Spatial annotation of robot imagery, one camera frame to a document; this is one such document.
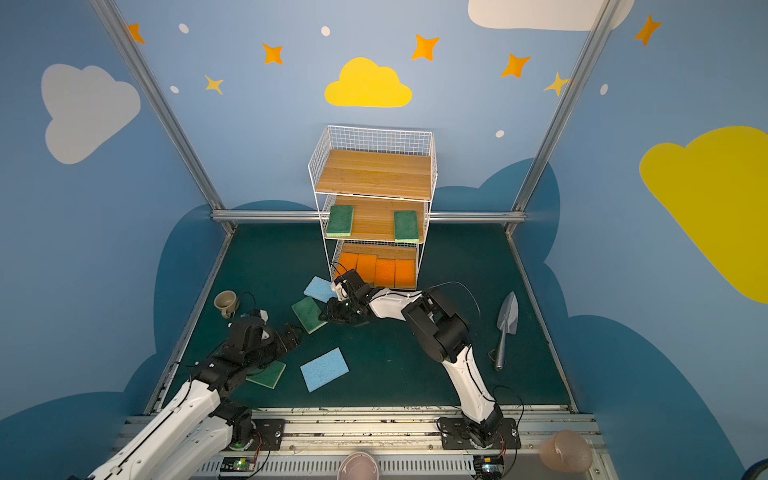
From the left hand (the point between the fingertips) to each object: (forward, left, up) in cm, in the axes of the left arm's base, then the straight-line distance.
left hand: (295, 333), depth 83 cm
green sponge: (+11, 0, -7) cm, 13 cm away
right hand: (+9, -6, -6) cm, 12 cm away
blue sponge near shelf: (+20, -2, -7) cm, 21 cm away
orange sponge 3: (+26, -25, -6) cm, 37 cm away
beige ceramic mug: (+13, +27, -5) cm, 31 cm away
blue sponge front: (-7, -8, -7) cm, 13 cm away
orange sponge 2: (+29, -18, -7) cm, 35 cm away
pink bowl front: (-30, -20, -7) cm, 36 cm away
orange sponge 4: (+27, -32, -7) cm, 42 cm away
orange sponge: (+32, -11, -7) cm, 34 cm away
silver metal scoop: (+9, -65, -7) cm, 66 cm away
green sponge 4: (-10, +7, -7) cm, 14 cm away
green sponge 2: (+28, -11, +18) cm, 35 cm away
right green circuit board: (-29, -52, -9) cm, 60 cm away
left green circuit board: (-30, +10, -8) cm, 33 cm away
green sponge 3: (+26, -31, +18) cm, 44 cm away
